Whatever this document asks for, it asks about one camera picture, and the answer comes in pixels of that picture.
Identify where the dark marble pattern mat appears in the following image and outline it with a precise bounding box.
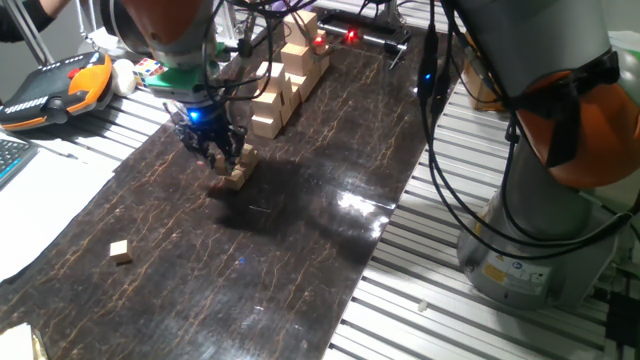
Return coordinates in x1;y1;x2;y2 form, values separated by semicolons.
0;19;454;360

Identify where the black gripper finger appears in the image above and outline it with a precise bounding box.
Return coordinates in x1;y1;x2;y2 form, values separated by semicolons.
222;130;249;170
178;134;217;166

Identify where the wooden block beside mat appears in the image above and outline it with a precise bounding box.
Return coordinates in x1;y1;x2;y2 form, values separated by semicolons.
0;322;49;360

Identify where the white round object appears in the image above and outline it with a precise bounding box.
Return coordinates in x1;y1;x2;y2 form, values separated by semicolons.
110;58;137;98

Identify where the aluminium frame post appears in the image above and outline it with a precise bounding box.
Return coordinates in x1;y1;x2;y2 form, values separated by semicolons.
7;0;55;66

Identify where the white paper sheet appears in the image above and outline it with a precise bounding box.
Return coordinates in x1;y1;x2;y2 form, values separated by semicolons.
0;132;117;284

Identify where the green gripper mounting flange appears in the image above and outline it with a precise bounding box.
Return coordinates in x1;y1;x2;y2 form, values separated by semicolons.
144;64;221;104

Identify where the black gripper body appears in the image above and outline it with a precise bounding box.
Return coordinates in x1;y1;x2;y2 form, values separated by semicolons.
172;102;246;154

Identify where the black computer keyboard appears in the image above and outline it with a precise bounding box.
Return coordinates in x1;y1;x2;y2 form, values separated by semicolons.
0;137;39;190

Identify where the cable plug with blue light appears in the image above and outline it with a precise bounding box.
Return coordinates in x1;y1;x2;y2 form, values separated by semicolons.
417;24;441;109

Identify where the colourful puzzle cube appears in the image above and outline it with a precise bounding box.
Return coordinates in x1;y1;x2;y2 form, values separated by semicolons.
132;57;169;89

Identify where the black orange teach pendant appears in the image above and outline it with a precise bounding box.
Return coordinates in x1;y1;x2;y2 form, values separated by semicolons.
0;49;115;132

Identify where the white rolled sheet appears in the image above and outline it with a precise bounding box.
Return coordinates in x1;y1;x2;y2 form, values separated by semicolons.
607;29;640;51

